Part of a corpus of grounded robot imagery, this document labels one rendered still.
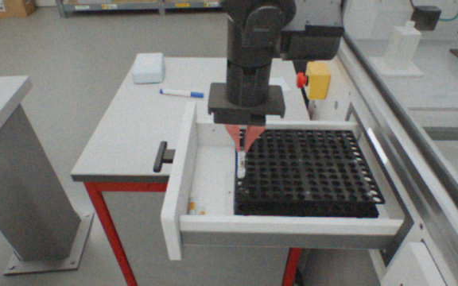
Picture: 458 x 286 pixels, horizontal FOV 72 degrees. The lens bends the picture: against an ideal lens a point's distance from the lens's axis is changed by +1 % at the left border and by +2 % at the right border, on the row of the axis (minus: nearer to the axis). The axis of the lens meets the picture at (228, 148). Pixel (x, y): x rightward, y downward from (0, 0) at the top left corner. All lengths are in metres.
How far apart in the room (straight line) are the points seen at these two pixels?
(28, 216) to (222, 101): 1.10
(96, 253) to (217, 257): 0.72
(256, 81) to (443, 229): 0.27
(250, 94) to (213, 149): 0.28
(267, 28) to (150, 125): 0.60
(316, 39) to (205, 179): 0.33
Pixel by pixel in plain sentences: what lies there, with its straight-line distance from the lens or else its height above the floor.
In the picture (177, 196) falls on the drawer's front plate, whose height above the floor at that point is 0.93.
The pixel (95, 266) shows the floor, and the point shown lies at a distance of 1.55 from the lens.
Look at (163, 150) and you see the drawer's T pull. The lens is 0.55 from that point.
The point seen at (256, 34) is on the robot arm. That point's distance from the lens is 0.33.
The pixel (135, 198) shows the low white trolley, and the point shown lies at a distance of 0.83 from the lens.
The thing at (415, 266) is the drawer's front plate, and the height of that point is 0.92.
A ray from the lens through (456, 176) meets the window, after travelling 0.44.
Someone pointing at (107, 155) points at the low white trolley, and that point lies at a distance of 0.81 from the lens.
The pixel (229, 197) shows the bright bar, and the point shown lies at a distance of 0.54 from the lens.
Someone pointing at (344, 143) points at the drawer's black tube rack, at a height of 0.90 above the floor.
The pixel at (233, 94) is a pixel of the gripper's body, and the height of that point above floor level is 1.06.
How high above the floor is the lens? 1.26
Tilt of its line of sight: 40 degrees down
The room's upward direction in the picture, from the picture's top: straight up
